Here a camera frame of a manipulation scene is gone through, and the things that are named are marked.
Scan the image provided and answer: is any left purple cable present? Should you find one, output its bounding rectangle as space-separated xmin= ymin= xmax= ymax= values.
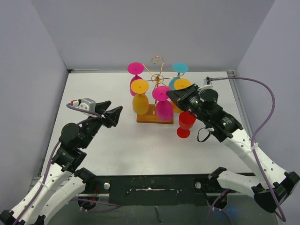
xmin=11 ymin=102 xmax=121 ymax=225

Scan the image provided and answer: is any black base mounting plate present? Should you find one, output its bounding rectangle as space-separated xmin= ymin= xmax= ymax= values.
xmin=80 ymin=174 xmax=224 ymax=206

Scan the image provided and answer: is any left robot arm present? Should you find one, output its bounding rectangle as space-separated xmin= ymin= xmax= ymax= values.
xmin=0 ymin=98 xmax=123 ymax=225

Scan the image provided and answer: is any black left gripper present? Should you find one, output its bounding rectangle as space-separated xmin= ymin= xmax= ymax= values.
xmin=80 ymin=101 xmax=122 ymax=148

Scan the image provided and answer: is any red wine glass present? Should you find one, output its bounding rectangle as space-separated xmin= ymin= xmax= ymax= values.
xmin=177 ymin=111 xmax=196 ymax=138

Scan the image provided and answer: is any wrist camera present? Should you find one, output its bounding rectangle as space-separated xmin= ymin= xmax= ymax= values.
xmin=71 ymin=98 xmax=98 ymax=117
xmin=198 ymin=76 xmax=213 ymax=92

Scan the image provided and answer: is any wooden rack base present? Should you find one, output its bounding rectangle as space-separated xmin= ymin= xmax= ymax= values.
xmin=136 ymin=104 xmax=173 ymax=124

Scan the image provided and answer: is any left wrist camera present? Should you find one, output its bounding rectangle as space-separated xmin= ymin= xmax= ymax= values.
xmin=71 ymin=98 xmax=98 ymax=117

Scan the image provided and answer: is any teal wine glass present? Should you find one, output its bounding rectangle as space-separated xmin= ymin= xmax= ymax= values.
xmin=168 ymin=62 xmax=188 ymax=90

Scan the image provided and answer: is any magenta wine glass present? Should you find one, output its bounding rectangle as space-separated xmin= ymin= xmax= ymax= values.
xmin=152 ymin=86 xmax=173 ymax=121
xmin=127 ymin=62 xmax=144 ymax=96

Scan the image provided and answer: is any aluminium table edge rail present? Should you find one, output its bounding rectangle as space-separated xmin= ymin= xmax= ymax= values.
xmin=229 ymin=79 xmax=253 ymax=137

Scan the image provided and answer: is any yellow wine glass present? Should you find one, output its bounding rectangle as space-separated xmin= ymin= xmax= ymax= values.
xmin=131 ymin=79 xmax=149 ymax=115
xmin=171 ymin=78 xmax=192 ymax=113

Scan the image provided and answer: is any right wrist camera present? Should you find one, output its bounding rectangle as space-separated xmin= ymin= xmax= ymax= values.
xmin=198 ymin=76 xmax=213 ymax=92

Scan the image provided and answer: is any gold wire wine glass rack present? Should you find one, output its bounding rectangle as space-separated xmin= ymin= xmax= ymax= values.
xmin=144 ymin=56 xmax=175 ymax=107

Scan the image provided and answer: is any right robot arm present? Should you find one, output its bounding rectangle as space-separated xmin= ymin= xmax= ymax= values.
xmin=166 ymin=84 xmax=300 ymax=213

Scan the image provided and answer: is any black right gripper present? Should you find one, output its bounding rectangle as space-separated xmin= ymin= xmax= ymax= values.
xmin=166 ymin=84 xmax=210 ymax=123

